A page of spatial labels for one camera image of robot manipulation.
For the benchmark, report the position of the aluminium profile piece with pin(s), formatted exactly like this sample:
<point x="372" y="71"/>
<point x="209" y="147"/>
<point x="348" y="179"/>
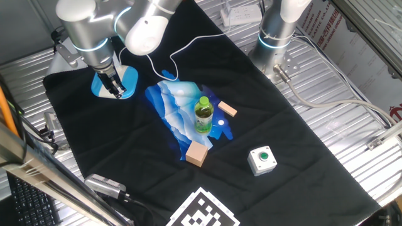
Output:
<point x="386" y="135"/>

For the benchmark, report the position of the aluminium frame rail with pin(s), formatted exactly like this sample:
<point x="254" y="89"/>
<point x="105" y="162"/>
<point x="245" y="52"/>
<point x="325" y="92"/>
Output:
<point x="370" y="34"/>

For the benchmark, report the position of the white power strip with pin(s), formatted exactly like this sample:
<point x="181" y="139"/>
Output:
<point x="242" y="14"/>

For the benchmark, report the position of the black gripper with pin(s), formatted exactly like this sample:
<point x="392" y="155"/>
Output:
<point x="110" y="81"/>

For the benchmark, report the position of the white cloth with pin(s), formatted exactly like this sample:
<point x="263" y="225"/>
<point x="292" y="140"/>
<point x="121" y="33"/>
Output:
<point x="55" y="67"/>

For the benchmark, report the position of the silver camera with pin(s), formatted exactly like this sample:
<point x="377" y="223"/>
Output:
<point x="103" y="185"/>

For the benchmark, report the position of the green tea bottle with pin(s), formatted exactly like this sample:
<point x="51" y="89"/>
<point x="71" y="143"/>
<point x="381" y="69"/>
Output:
<point x="203" y="119"/>

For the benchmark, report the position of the aluminium frame bar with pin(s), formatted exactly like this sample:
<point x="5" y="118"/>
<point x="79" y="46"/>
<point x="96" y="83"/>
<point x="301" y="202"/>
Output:
<point x="47" y="179"/>

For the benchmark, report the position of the black keyboard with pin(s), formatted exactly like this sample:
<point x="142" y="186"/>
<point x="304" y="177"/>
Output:
<point x="28" y="204"/>

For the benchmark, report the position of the blue white desk lamp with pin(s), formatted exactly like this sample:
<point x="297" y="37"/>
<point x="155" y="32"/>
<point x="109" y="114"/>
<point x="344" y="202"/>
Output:
<point x="130" y="81"/>

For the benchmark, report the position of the silver clamp device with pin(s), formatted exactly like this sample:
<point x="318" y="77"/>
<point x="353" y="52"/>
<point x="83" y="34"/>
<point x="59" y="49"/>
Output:
<point x="51" y="120"/>

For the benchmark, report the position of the white board red print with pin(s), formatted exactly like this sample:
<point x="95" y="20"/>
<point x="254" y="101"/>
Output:
<point x="361" y="62"/>

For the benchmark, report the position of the black white marker board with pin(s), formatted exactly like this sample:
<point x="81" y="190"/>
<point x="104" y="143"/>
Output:
<point x="201" y="210"/>

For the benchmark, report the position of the white box green button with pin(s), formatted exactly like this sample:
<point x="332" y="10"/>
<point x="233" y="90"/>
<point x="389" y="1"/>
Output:
<point x="260" y="163"/>

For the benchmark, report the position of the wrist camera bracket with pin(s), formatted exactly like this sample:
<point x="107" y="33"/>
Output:
<point x="67" y="55"/>

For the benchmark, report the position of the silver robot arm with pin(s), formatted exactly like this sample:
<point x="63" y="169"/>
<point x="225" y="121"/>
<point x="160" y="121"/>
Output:
<point x="91" y="31"/>

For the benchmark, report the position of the flat wooden block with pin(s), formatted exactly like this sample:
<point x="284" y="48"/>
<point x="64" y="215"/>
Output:
<point x="227" y="109"/>

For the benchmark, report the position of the wooden cube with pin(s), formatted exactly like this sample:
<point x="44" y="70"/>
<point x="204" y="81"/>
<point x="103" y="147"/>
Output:
<point x="196" y="153"/>

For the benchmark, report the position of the black cloth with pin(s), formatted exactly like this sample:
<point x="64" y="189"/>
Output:
<point x="125" y="141"/>

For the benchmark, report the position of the blue mountain print patch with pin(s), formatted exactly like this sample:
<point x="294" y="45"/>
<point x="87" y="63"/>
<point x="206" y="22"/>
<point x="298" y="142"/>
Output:
<point x="176" y="106"/>

